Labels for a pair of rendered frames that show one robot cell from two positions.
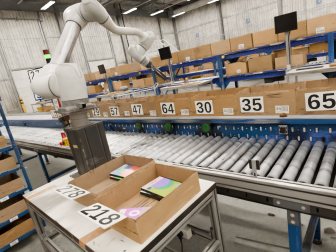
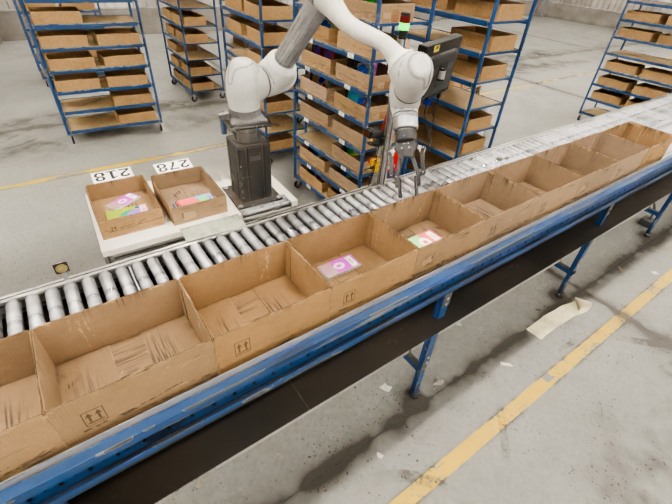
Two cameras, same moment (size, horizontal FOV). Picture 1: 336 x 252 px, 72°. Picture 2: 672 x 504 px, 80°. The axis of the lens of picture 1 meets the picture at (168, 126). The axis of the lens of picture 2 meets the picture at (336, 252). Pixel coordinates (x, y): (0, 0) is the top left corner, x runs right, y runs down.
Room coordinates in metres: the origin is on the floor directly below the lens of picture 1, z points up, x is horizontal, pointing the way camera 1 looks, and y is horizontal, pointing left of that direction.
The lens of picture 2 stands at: (2.28, -1.32, 1.91)
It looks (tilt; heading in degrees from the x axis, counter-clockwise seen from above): 38 degrees down; 100
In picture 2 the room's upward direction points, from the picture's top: 4 degrees clockwise
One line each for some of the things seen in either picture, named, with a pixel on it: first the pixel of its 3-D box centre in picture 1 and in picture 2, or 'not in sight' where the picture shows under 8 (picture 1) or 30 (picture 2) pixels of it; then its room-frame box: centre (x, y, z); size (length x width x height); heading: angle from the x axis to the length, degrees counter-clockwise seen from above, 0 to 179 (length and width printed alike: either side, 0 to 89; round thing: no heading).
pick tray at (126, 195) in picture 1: (149, 195); (124, 204); (0.92, 0.14, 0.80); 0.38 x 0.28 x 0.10; 136
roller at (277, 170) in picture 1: (284, 159); (60, 331); (1.15, -0.59, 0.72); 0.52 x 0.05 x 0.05; 138
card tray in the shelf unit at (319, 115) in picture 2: not in sight; (328, 111); (1.55, 1.93, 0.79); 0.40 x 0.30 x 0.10; 139
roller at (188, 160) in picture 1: (202, 151); (199, 281); (1.50, -0.20, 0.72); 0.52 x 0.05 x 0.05; 138
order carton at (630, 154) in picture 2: not in sight; (603, 157); (3.44, 1.27, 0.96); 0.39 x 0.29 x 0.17; 48
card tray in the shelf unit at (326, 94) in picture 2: not in sight; (328, 86); (1.54, 1.93, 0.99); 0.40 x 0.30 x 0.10; 136
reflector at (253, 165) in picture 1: (254, 170); (64, 273); (0.99, -0.36, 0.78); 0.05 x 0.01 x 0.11; 48
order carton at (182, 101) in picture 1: (182, 104); (350, 262); (2.14, -0.17, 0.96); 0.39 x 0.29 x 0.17; 48
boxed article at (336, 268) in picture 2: not in sight; (339, 267); (2.09, -0.13, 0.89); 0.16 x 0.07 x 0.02; 48
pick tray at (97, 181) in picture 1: (114, 178); (188, 193); (1.16, 0.34, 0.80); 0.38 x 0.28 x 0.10; 137
